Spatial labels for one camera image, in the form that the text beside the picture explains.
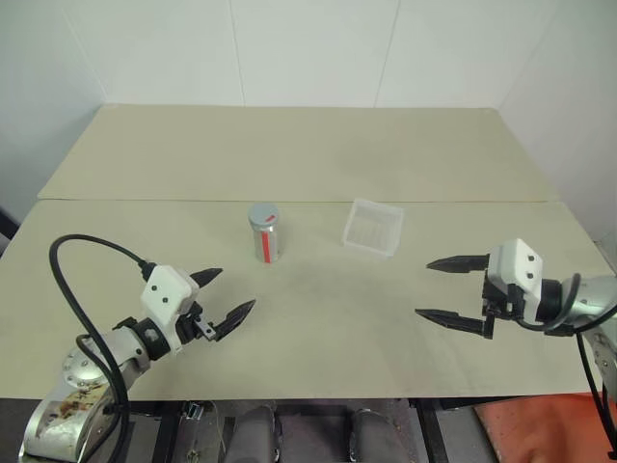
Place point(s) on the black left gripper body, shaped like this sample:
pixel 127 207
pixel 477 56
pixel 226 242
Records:
pixel 195 329

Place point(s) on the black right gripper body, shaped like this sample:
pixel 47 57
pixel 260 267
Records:
pixel 501 299

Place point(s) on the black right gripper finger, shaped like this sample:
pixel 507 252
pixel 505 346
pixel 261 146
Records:
pixel 458 320
pixel 458 263

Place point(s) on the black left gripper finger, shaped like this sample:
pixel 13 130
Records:
pixel 233 319
pixel 207 276

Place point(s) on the silver red can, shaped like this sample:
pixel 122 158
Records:
pixel 269 246

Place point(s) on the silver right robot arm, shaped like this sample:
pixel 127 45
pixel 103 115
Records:
pixel 590 299

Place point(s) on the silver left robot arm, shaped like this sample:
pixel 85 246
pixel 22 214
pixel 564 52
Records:
pixel 87 371

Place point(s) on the clear plastic square container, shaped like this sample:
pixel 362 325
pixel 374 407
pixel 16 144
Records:
pixel 371 229

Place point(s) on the dark rounded shape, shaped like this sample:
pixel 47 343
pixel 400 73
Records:
pixel 253 434
pixel 376 436

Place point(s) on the orange-red sheet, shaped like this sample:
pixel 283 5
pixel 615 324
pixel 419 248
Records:
pixel 540 429

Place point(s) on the dark object at table side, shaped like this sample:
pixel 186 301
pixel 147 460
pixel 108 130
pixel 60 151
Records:
pixel 7 231

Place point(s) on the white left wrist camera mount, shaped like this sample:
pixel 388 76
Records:
pixel 166 289

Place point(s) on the small metal bracket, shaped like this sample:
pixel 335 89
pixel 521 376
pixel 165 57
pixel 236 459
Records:
pixel 196 410

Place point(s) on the black table frame bar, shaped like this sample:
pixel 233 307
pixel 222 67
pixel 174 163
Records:
pixel 436 429

